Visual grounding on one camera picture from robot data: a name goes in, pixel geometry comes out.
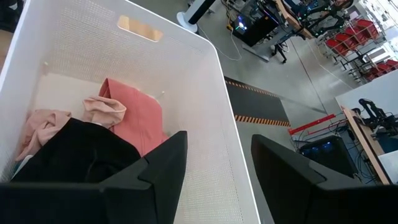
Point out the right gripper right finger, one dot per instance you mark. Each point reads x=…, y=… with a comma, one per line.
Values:
x=289, y=189

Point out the black neighbour robot arm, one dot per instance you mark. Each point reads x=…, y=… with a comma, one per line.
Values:
x=323, y=12
x=373, y=113

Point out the black computer tower lit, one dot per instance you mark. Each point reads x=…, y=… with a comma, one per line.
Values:
x=258, y=28

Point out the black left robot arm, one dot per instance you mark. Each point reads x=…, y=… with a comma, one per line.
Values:
x=9, y=15

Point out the black hazard-striped floor mat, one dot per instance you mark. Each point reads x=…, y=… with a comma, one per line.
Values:
x=255, y=102

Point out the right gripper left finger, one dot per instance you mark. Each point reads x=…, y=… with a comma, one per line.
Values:
x=161, y=186

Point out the coral pink garment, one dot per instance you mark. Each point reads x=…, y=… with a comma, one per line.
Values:
x=140, y=118

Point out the red storage bin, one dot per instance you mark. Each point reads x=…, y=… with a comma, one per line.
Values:
x=392, y=64
x=345, y=41
x=368, y=27
x=355, y=34
x=382, y=68
x=335, y=47

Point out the white shirt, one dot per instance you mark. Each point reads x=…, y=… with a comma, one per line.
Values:
x=22, y=163

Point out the black garment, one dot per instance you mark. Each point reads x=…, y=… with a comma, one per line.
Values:
x=77, y=149

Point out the wooden neighbour table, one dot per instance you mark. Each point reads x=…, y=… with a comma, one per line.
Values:
x=292, y=18
x=367, y=146

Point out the white round pillar stand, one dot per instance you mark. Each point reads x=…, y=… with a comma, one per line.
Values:
x=186, y=21

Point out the black computer blue lights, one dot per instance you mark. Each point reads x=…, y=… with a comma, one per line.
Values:
x=329, y=155

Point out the white plastic laundry basket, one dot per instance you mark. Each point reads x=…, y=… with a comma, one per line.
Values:
x=186, y=77

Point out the light pink garment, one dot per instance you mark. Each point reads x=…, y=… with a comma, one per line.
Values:
x=102, y=110

